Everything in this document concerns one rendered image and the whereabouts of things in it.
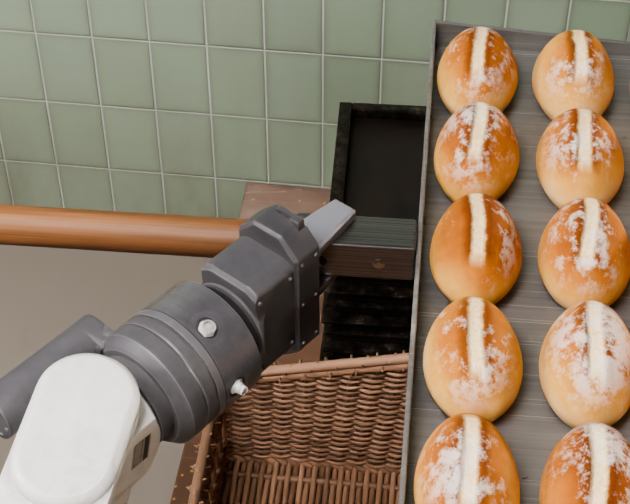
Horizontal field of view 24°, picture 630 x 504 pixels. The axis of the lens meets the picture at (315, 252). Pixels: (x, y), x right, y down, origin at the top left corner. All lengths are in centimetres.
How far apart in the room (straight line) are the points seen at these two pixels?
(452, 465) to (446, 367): 9
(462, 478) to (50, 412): 25
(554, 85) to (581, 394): 32
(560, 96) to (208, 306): 37
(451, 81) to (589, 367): 32
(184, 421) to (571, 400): 25
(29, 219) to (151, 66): 150
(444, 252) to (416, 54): 146
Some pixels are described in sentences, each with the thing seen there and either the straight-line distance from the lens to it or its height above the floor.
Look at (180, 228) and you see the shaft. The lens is 106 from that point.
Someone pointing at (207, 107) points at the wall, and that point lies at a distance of 260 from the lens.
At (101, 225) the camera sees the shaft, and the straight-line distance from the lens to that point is 107.
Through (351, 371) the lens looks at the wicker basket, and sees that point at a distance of 156.
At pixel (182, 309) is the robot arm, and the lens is 96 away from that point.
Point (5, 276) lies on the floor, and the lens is 278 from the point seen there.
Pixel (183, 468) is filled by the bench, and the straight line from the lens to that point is 171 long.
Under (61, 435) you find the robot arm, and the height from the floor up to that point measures 125.
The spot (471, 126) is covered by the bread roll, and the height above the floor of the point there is 123.
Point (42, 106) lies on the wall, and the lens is 269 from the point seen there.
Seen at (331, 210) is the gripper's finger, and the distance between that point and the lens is 105.
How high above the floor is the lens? 193
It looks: 44 degrees down
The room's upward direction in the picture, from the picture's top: straight up
